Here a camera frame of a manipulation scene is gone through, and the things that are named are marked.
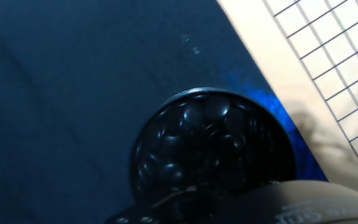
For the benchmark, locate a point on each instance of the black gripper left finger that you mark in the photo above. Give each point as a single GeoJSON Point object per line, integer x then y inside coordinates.
{"type": "Point", "coordinates": [225, 194]}

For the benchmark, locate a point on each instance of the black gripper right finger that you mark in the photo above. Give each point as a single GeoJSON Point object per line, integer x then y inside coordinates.
{"type": "Point", "coordinates": [267, 182]}

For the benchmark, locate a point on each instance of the tan go board sheet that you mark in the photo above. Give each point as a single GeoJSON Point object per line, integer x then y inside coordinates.
{"type": "Point", "coordinates": [322, 62]}

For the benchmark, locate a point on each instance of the black round stone bowl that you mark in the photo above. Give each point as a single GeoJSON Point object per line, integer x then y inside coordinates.
{"type": "Point", "coordinates": [197, 140]}

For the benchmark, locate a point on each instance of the blue black printed mat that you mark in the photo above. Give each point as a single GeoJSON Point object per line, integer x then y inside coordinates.
{"type": "Point", "coordinates": [57, 93]}

